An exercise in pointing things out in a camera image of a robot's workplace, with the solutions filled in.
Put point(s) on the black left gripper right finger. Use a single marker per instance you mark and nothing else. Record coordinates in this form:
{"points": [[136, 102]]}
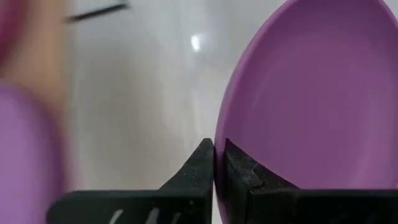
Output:
{"points": [[267, 205]]}

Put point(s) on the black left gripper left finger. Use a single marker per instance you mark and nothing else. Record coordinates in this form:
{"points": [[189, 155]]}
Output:
{"points": [[186, 202]]}

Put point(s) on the purple round plate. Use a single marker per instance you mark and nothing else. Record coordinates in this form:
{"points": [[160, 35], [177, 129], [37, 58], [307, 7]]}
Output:
{"points": [[25, 155], [311, 109]]}

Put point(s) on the white table mat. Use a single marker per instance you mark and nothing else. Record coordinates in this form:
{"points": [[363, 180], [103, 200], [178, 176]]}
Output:
{"points": [[140, 109]]}

